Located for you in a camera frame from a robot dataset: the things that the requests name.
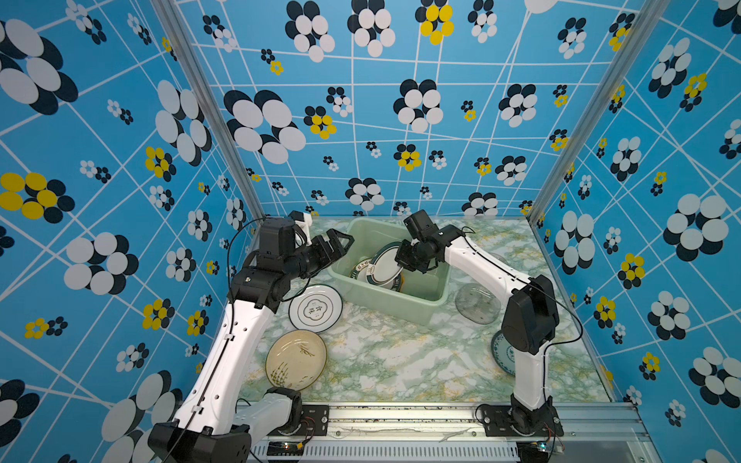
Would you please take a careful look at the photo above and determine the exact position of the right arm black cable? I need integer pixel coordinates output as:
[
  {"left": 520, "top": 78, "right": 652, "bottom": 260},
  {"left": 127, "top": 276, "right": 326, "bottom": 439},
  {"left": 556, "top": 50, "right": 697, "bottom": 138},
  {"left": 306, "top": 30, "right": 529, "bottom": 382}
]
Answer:
[{"left": 456, "top": 225, "right": 585, "bottom": 406}]

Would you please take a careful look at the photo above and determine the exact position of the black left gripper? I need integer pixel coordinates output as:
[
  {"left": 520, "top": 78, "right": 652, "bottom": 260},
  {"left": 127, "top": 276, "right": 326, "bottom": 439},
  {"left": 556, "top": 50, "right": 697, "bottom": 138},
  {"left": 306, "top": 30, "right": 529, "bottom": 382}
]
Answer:
[{"left": 284, "top": 226, "right": 354, "bottom": 281}]

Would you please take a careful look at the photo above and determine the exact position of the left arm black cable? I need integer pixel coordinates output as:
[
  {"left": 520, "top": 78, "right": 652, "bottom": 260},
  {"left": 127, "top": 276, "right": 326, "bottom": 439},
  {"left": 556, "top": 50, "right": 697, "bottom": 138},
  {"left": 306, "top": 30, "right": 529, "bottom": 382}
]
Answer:
[{"left": 224, "top": 216, "right": 314, "bottom": 372}]

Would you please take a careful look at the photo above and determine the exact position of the beige bamboo print plate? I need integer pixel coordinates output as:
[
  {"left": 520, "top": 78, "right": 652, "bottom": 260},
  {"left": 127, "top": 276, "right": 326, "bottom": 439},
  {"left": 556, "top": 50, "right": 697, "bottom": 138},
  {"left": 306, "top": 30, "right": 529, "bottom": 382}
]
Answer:
[{"left": 266, "top": 330, "right": 328, "bottom": 391}]

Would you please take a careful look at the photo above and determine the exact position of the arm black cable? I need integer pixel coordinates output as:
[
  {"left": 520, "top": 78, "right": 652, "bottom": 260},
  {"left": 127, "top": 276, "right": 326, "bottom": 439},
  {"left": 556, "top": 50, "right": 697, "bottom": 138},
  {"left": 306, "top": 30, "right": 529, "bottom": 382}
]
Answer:
[
  {"left": 456, "top": 225, "right": 585, "bottom": 406},
  {"left": 224, "top": 216, "right": 314, "bottom": 372}
]

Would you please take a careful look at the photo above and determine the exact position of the large white green-rimmed plate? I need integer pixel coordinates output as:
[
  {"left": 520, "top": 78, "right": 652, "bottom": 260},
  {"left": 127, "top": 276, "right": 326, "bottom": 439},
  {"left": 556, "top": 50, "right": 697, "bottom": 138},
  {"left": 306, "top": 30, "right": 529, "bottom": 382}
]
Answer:
[{"left": 365, "top": 241, "right": 403, "bottom": 286}]

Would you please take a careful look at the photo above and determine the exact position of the aluminium corner post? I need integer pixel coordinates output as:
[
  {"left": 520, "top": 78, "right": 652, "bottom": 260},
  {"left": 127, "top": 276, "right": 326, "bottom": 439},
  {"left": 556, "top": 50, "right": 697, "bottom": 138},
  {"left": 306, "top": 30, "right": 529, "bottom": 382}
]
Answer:
[
  {"left": 152, "top": 0, "right": 264, "bottom": 217},
  {"left": 528, "top": 0, "right": 671, "bottom": 227}
]

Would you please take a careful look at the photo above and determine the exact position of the mint green plastic bin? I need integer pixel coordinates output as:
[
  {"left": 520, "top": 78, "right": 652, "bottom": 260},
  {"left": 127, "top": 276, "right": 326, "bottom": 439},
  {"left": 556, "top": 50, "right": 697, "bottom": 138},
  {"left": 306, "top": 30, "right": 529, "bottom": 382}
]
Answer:
[{"left": 329, "top": 218, "right": 451, "bottom": 326}]

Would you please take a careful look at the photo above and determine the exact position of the grey clear glass plate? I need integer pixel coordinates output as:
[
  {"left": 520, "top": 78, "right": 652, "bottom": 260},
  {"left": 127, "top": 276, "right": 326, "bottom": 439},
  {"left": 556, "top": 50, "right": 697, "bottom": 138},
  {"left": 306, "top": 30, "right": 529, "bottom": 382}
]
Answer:
[{"left": 455, "top": 283, "right": 502, "bottom": 325}]

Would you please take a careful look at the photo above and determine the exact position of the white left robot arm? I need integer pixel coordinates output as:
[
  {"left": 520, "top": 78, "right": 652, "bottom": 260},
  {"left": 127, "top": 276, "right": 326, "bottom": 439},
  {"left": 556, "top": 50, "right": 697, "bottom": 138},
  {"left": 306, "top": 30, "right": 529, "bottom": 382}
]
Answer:
[{"left": 148, "top": 218, "right": 354, "bottom": 462}]

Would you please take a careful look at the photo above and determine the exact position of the blue patterned plate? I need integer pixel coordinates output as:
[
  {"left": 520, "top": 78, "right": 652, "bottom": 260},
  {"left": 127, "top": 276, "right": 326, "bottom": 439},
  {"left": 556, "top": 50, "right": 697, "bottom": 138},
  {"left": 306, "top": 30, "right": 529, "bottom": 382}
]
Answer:
[{"left": 490, "top": 331, "right": 515, "bottom": 376}]

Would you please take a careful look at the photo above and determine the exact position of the white black-rimmed flower plate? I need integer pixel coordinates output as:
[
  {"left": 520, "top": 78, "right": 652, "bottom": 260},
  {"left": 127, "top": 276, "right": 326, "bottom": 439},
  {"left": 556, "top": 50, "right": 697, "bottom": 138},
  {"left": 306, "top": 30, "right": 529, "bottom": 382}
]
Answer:
[{"left": 289, "top": 285, "right": 343, "bottom": 334}]

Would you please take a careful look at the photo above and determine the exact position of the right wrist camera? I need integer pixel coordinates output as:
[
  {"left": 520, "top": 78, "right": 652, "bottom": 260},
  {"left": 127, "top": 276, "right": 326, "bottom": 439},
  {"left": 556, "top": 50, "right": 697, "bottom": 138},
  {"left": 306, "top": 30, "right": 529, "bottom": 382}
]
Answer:
[{"left": 403, "top": 210, "right": 440, "bottom": 242}]

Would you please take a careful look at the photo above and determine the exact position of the aluminium corner post right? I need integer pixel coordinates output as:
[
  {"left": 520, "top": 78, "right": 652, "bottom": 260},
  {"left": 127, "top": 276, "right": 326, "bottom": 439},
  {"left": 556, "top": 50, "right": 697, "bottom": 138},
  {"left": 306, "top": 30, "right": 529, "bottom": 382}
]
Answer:
[{"left": 528, "top": 0, "right": 671, "bottom": 227}]

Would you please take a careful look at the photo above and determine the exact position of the aluminium corner post left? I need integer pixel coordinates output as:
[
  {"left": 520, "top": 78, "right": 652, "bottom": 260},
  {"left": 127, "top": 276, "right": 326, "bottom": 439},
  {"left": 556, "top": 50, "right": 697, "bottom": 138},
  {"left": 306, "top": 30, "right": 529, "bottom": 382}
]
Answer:
[{"left": 152, "top": 0, "right": 264, "bottom": 217}]

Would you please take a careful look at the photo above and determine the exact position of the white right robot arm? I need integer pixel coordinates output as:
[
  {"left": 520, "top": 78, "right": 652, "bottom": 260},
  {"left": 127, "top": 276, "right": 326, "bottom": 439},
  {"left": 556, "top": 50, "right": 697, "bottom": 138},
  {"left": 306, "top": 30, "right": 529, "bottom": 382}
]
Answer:
[{"left": 396, "top": 233, "right": 563, "bottom": 437}]

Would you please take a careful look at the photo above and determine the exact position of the small white green-rimmed plate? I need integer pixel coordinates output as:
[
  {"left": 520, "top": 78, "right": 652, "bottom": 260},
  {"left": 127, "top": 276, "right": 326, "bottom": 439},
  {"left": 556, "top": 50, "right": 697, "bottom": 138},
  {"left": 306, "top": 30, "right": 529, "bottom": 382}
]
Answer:
[{"left": 350, "top": 259, "right": 404, "bottom": 292}]

